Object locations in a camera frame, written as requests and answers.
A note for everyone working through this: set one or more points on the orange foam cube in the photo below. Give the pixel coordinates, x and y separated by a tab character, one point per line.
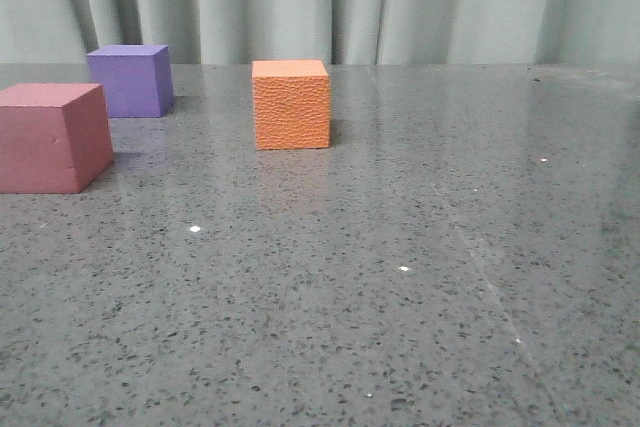
291	104

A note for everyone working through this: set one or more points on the purple foam cube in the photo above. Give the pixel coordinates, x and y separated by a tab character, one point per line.
137	79

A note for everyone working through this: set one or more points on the pale green curtain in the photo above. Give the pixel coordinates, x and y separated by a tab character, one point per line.
338	31

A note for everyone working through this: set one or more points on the pink foam cube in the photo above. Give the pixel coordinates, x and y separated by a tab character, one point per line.
55	137

